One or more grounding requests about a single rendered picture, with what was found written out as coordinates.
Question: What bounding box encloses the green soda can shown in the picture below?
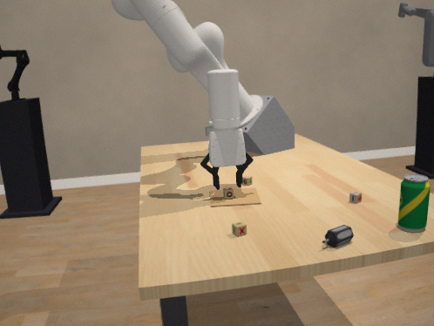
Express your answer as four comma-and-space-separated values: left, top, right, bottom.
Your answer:
398, 174, 431, 232

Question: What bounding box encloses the tan square mat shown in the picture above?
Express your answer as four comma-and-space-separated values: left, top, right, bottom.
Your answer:
210, 188, 261, 207

